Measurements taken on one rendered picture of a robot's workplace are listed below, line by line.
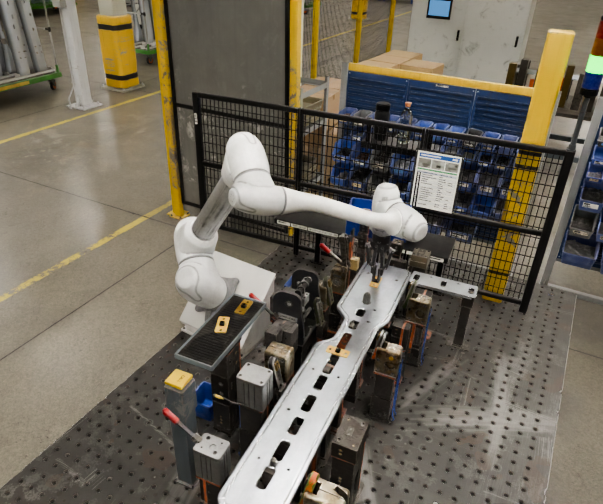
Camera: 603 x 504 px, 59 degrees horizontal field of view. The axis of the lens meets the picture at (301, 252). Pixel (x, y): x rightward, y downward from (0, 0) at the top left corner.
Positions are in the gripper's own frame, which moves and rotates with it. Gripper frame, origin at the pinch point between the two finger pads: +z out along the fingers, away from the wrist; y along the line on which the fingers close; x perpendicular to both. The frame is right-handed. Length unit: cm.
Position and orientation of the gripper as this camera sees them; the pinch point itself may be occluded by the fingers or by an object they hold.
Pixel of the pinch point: (376, 274)
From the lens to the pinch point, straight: 232.3
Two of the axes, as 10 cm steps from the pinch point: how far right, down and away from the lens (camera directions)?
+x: 4.0, -4.6, 7.9
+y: 9.1, 2.3, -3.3
